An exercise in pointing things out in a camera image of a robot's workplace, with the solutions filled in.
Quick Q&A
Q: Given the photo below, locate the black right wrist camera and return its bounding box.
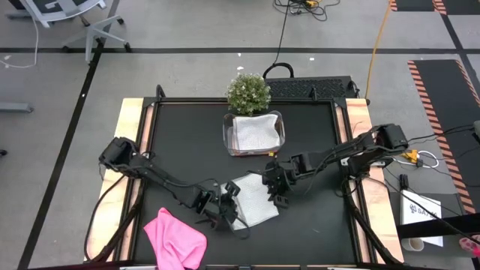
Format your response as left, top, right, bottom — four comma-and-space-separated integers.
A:
294, 151, 318, 176

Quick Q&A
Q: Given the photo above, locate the white floor cable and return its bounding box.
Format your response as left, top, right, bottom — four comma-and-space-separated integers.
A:
0, 16, 40, 70

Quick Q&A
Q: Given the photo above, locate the black hanging cable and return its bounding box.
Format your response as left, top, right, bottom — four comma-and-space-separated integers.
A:
273, 0, 290, 67

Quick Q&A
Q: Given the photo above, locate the yellow plug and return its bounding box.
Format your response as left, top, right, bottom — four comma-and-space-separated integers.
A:
403, 148, 420, 164

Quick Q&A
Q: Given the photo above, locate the black perforated computer case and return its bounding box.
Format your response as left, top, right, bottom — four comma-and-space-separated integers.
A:
262, 76, 357, 101

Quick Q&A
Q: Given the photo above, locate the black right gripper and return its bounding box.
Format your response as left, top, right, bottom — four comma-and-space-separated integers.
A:
262, 160, 297, 209

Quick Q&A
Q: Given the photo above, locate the pink object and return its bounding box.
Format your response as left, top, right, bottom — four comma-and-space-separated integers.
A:
459, 235, 480, 259

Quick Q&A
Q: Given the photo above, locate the yellow hanging cable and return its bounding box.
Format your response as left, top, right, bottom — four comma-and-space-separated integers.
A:
364, 0, 393, 100

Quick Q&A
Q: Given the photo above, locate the grey waffle towel with tag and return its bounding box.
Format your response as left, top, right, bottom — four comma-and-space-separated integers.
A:
231, 113, 282, 152

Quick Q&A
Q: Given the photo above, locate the clear plastic bin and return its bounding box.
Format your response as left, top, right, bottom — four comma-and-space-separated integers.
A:
222, 110, 287, 158

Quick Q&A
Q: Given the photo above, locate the white printed booklet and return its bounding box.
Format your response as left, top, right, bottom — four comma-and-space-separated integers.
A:
399, 189, 444, 248

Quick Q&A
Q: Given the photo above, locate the black aluminium table frame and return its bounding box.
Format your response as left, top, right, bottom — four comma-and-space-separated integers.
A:
84, 84, 404, 270

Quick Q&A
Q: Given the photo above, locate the black cable loop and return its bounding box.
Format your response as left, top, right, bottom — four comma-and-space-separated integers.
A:
261, 61, 296, 80

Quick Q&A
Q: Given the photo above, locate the wooden table side board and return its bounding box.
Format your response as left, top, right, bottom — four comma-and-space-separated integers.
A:
344, 97, 405, 263
85, 97, 146, 262

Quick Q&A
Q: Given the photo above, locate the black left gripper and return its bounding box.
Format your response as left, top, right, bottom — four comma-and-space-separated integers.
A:
213, 181, 242, 226

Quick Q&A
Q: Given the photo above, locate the grey desk foot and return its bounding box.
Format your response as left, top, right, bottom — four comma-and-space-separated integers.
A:
0, 101, 34, 113

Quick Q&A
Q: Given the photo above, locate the pink microfiber towel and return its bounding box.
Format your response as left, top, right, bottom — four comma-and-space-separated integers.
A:
143, 207, 209, 270

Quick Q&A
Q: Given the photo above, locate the artificial green potted plant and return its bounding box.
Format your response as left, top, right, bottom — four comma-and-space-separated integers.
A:
226, 72, 272, 117

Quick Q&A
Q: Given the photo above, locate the black floor cable bundle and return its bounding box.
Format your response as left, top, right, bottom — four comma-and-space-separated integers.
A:
272, 0, 341, 23

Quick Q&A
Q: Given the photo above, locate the beige tape roll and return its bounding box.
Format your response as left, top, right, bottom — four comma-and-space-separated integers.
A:
400, 236, 425, 253

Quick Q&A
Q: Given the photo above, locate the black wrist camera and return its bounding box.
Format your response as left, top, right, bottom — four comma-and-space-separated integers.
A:
294, 151, 318, 176
193, 189, 217, 215

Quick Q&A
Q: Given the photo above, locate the large orange striped floor mat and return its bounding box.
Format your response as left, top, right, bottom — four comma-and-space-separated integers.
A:
407, 58, 480, 215

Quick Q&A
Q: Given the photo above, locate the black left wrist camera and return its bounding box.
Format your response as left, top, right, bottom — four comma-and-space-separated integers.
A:
193, 189, 217, 215

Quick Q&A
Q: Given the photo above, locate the black bar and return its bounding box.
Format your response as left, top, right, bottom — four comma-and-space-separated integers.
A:
396, 212, 480, 240

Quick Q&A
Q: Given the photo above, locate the grey office chair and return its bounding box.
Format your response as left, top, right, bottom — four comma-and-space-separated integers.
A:
5, 0, 132, 63

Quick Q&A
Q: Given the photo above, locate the white cable loop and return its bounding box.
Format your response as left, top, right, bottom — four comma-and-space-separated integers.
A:
416, 149, 440, 170

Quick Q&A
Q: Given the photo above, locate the small orange striped floor mat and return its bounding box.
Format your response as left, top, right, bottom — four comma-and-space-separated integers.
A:
388, 0, 480, 16

